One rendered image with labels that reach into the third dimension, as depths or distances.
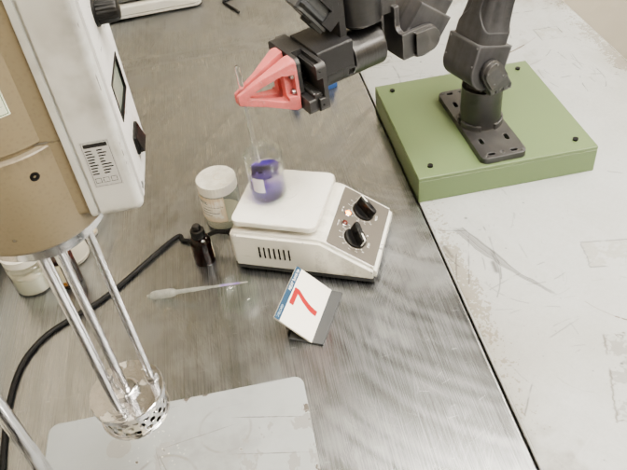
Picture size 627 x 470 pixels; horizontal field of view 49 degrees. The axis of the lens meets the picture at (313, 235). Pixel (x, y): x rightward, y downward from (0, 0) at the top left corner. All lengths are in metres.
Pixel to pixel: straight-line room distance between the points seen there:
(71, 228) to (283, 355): 0.45
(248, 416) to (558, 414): 0.34
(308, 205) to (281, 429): 0.30
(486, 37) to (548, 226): 0.28
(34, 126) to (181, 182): 0.74
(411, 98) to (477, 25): 0.23
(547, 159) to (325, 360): 0.46
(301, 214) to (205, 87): 0.56
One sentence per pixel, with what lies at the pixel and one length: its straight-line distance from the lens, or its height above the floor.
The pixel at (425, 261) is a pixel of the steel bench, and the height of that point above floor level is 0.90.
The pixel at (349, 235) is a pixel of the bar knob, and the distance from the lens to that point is 0.92.
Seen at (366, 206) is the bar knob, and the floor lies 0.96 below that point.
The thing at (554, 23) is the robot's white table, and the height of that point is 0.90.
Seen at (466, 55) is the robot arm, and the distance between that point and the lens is 1.03.
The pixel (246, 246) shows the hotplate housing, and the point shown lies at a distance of 0.94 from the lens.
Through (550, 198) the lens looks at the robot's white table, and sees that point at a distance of 1.08.
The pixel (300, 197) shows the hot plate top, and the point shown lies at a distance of 0.94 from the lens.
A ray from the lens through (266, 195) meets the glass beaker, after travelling 0.92.
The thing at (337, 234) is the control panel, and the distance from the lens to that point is 0.91.
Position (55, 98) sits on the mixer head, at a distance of 0.42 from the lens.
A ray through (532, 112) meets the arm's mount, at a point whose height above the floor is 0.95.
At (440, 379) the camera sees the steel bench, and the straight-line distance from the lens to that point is 0.83.
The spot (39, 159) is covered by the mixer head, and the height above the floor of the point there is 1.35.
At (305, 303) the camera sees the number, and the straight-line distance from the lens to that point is 0.89.
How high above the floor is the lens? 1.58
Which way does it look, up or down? 42 degrees down
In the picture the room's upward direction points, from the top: 8 degrees counter-clockwise
